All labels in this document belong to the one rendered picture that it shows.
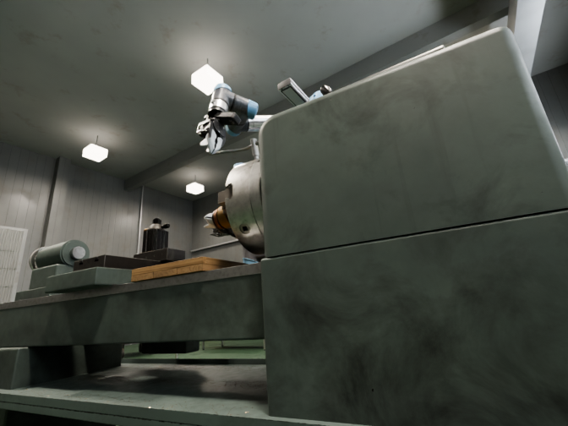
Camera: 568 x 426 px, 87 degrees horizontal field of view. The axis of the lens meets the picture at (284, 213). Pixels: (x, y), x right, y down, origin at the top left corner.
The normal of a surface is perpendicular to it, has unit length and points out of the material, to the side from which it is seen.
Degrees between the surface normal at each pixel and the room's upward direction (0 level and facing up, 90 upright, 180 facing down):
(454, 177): 90
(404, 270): 90
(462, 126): 90
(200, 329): 90
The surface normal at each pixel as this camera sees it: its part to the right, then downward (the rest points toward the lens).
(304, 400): -0.46, -0.24
